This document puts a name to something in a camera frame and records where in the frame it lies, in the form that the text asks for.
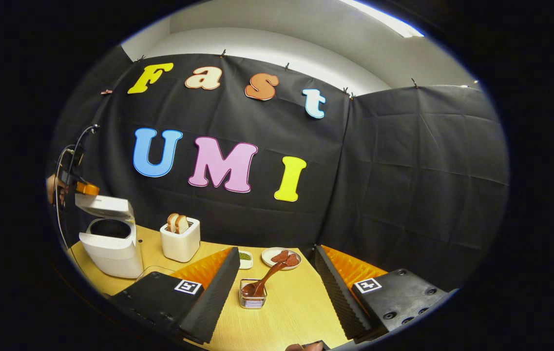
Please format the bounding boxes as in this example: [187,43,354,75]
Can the black backdrop cloth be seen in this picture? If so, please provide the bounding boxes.
[48,45,510,293]

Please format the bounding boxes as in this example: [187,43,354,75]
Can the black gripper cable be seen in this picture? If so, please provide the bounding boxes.
[54,124,100,249]

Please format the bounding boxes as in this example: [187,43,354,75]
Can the wire chopstick holder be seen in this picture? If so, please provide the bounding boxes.
[239,278,267,310]

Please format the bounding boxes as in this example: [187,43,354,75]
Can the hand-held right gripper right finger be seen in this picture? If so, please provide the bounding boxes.
[315,244,458,344]

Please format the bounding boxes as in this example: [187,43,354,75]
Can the clear plastic container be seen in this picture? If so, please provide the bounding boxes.
[134,265,176,282]

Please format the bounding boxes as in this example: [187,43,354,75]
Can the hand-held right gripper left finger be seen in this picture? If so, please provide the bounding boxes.
[111,247,241,346]

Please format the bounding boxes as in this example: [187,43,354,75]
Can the white rice cooker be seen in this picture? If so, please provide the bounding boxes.
[75,193,144,279]

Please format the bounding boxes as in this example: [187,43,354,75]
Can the brown wooden spoon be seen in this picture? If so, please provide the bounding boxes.
[242,262,288,298]

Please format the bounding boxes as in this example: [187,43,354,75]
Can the ceiling light strip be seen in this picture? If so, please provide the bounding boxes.
[340,0,424,38]

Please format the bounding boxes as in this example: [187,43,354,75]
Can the white toaster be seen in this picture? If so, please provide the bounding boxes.
[160,217,201,263]

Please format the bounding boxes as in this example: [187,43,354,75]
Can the round white plate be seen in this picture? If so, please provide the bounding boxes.
[261,247,302,270]

